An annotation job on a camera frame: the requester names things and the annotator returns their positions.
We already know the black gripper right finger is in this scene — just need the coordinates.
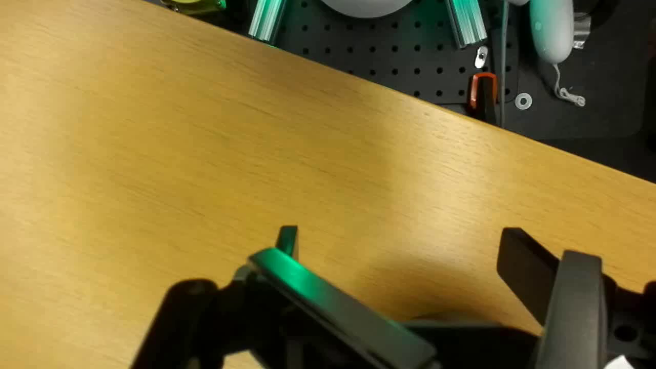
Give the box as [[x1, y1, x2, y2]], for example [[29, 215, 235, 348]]
[[495, 225, 656, 369]]

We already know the aluminium profile bar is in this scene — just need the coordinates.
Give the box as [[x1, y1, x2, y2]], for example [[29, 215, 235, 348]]
[[444, 0, 490, 49], [246, 0, 286, 45]]

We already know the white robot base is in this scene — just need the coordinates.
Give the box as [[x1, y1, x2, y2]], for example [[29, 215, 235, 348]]
[[318, 0, 415, 20]]

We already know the black perforated mounting board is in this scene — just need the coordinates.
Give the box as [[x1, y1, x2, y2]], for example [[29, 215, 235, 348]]
[[146, 0, 656, 184]]

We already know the white controller wrist strap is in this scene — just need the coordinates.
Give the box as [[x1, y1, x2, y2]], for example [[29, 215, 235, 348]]
[[551, 59, 588, 112]]

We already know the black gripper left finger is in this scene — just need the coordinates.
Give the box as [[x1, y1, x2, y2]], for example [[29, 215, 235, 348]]
[[129, 223, 440, 369]]

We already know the white handheld controller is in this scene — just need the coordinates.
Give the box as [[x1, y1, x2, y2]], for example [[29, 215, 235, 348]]
[[526, 0, 578, 67]]

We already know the yellow emergency stop box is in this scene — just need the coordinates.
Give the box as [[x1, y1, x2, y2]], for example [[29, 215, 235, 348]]
[[166, 0, 229, 16]]

